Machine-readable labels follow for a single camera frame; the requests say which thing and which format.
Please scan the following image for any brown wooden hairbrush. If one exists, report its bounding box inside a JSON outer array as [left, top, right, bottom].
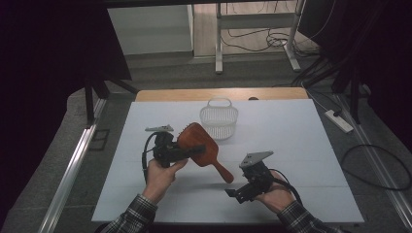
[[176, 121, 235, 184]]

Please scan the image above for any person's right hand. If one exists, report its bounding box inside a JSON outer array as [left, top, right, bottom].
[[255, 170, 296, 216]]

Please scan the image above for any white plastic basket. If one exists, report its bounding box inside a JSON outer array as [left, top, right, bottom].
[[199, 96, 240, 141]]

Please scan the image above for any black metal stand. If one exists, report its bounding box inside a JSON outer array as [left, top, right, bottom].
[[331, 62, 371, 125], [84, 76, 140, 129]]

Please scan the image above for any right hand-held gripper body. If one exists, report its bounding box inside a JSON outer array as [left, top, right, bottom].
[[238, 150, 275, 196]]

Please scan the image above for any white power strip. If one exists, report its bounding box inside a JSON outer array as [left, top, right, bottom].
[[324, 109, 355, 134]]

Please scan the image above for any white panel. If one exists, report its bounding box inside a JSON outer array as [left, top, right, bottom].
[[107, 4, 195, 56]]

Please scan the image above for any aluminium rail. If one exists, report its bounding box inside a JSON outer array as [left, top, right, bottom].
[[334, 93, 412, 231], [38, 98, 108, 233]]

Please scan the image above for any white metal desk frame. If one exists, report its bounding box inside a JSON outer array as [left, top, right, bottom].
[[215, 0, 303, 74]]

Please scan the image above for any tangle of black floor cables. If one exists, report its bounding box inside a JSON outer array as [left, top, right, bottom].
[[221, 28, 320, 58]]

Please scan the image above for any white foam board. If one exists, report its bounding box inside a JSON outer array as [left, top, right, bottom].
[[91, 98, 365, 224]]

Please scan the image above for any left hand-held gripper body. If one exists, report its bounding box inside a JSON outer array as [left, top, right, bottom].
[[144, 123, 189, 169]]

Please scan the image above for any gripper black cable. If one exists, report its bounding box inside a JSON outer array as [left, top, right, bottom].
[[141, 131, 160, 183], [267, 167, 304, 207]]

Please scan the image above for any white power strip cable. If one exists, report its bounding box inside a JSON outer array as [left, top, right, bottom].
[[300, 82, 329, 113]]

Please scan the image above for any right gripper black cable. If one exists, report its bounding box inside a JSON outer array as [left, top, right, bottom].
[[267, 167, 304, 207]]

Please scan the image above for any black curtain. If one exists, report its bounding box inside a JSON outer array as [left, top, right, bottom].
[[0, 0, 133, 224], [296, 0, 412, 153]]

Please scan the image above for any person's left hand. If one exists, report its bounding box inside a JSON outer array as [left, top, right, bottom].
[[141, 157, 189, 206]]

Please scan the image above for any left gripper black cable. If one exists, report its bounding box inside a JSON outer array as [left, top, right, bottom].
[[141, 131, 160, 183]]

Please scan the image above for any black looped floor cable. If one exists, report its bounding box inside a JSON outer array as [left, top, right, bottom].
[[340, 144, 412, 192]]

